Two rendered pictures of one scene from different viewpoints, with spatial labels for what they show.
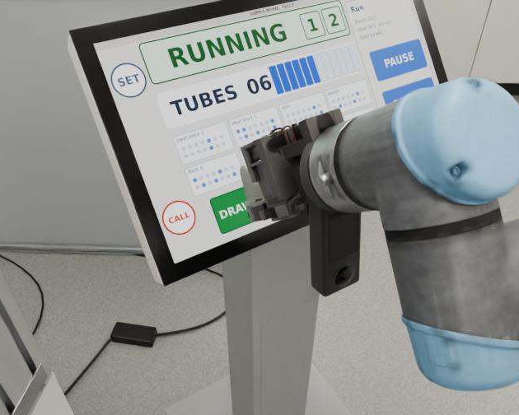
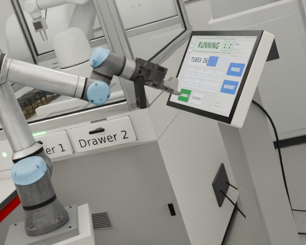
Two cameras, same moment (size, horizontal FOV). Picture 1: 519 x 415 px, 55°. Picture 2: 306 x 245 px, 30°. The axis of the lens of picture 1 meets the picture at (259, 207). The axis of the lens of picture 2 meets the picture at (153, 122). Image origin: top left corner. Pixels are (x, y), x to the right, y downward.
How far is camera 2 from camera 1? 220 cm
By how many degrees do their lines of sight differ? 90
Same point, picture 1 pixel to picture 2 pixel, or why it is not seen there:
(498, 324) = not seen: hidden behind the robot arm
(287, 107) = (205, 71)
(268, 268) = (228, 148)
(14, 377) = (133, 96)
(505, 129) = (93, 55)
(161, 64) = (196, 45)
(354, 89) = (219, 74)
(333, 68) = (219, 63)
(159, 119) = (188, 61)
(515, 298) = not seen: hidden behind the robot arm
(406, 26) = (245, 57)
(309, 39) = (221, 50)
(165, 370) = not seen: outside the picture
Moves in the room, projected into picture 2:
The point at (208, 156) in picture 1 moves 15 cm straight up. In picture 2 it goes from (187, 76) to (176, 38)
